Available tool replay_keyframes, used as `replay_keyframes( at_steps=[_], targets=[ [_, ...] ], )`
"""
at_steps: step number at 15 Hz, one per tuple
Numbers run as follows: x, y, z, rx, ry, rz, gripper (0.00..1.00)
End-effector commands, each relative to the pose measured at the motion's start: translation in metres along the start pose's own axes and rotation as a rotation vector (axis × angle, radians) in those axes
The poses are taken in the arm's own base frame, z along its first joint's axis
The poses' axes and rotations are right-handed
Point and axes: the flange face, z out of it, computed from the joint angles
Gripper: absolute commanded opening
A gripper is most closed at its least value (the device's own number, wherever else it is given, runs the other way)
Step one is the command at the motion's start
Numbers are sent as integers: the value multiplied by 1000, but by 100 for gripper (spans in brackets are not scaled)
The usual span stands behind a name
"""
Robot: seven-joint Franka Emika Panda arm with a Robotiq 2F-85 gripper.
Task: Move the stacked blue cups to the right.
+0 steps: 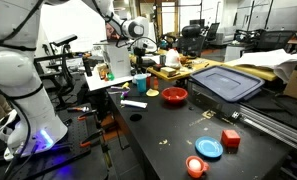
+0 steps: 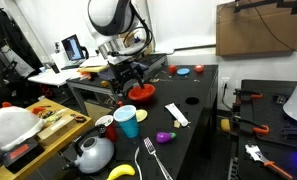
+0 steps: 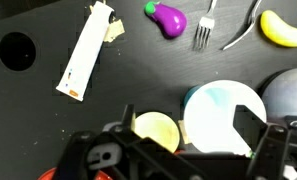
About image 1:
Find orange cup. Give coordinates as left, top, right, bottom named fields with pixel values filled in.
left=185, top=155, right=210, bottom=179

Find black camera on stand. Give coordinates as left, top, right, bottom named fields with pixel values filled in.
left=49, top=33, right=78, bottom=48

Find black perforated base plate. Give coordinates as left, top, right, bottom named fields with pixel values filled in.
left=0, top=109, right=109, bottom=180

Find red cube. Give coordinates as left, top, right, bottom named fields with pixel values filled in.
left=220, top=129, right=242, bottom=148

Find white egg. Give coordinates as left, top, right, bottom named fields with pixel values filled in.
left=188, top=158, right=202, bottom=172

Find blue cups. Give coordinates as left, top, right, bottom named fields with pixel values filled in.
left=134, top=73, right=148, bottom=94

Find white box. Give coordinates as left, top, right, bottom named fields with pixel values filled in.
left=102, top=43, right=132, bottom=79

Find white board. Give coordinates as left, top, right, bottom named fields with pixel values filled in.
left=84, top=71, right=134, bottom=93

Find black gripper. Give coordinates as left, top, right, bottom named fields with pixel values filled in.
left=133, top=46, right=147, bottom=70

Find red plastic bowl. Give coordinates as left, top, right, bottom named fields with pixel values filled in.
left=160, top=86, right=189, bottom=104

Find silver fork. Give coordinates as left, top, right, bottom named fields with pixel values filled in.
left=110, top=85, right=131, bottom=91

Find blue bin lid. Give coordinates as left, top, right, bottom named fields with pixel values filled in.
left=189, top=65, right=266, bottom=103

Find orange toy bottle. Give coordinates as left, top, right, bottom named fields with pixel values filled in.
left=152, top=76, right=160, bottom=90

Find open laptop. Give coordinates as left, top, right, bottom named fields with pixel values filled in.
left=105, top=19, right=129, bottom=43

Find black office chair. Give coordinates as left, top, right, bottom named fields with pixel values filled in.
left=177, top=23, right=206, bottom=58

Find white paper sheets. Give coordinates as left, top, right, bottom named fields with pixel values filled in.
left=232, top=48, right=297, bottom=83

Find white plastic bag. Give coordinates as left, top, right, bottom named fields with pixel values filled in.
left=164, top=48, right=182, bottom=69

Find blue plate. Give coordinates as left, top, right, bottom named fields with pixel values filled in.
left=194, top=135, right=224, bottom=159

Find orange-handled pliers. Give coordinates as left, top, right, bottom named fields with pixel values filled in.
left=66, top=105, right=91, bottom=113

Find yellow table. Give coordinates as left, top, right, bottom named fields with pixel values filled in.
left=146, top=56, right=279, bottom=83

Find aluminium rail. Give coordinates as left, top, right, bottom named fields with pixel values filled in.
left=239, top=104, right=297, bottom=154

